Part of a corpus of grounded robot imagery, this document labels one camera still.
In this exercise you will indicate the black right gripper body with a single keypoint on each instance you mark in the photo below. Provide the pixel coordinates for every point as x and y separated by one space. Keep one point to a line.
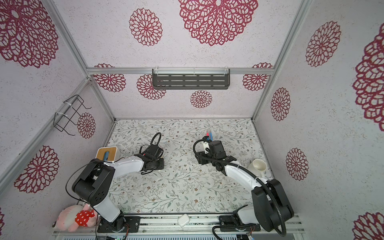
207 158

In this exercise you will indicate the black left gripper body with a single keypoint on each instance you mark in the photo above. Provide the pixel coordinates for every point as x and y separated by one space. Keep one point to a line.
159 164

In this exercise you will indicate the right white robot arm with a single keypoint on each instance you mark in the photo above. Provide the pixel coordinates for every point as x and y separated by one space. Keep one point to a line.
271 206

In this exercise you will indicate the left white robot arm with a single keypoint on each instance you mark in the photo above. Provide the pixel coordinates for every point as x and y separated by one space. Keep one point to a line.
93 183

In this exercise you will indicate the cream ceramic mug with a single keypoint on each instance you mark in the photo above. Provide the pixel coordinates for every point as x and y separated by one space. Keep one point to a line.
258 167

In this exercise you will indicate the white wooden-top tissue box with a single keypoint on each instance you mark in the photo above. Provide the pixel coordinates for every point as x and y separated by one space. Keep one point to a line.
114 154

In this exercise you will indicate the pink plush toy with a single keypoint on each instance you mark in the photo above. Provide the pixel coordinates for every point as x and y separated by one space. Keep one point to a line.
73 217

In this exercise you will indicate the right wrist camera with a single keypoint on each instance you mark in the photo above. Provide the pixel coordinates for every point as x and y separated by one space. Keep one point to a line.
214 150

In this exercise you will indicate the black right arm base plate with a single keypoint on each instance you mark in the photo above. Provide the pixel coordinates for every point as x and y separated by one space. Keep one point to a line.
230 223

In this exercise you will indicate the white pad on rail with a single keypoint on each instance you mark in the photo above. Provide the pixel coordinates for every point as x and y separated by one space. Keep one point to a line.
183 220

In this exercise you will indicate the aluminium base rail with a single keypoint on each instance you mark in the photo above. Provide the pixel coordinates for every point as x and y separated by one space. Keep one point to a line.
172 227

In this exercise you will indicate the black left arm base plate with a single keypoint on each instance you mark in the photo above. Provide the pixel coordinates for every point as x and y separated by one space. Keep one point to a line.
126 224

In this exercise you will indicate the dark metal wall shelf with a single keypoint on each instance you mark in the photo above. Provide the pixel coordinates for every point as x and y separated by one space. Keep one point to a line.
191 79

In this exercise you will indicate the black wire wall rack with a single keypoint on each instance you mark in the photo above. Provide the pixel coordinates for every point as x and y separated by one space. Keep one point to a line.
63 119

